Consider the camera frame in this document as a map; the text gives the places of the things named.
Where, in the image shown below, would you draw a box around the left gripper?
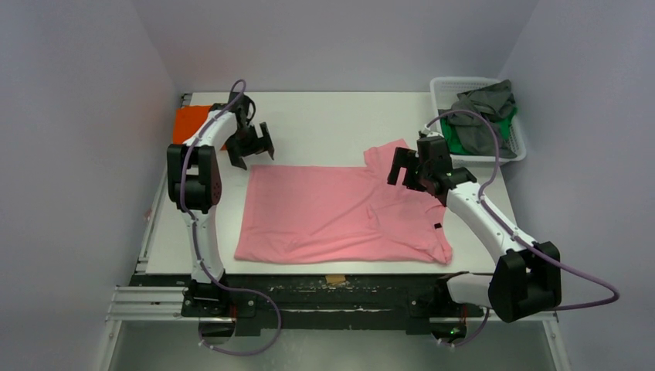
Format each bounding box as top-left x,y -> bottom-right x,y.
226,123 -> 273,170

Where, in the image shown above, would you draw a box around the pink t shirt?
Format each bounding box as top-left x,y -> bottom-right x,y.
234,139 -> 453,265

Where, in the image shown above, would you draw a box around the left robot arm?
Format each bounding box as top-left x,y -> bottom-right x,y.
166,93 -> 275,318

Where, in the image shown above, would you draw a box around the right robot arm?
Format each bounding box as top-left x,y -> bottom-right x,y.
387,136 -> 562,323

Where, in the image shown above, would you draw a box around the green t shirt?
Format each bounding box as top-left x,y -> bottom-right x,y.
440,106 -> 518,158

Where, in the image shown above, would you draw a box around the folded orange t shirt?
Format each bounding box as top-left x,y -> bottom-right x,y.
171,105 -> 210,145

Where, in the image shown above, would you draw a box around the grey t shirt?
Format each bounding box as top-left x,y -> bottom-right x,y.
450,79 -> 518,155

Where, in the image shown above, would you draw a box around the white plastic basket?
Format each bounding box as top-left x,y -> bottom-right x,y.
427,77 -> 527,166

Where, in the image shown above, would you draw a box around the brown tape piece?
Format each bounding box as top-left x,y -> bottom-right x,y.
325,274 -> 348,286

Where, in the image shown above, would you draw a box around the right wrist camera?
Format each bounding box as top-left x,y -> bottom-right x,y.
419,130 -> 443,138

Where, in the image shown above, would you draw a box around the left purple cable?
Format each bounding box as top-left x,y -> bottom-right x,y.
178,78 -> 283,359

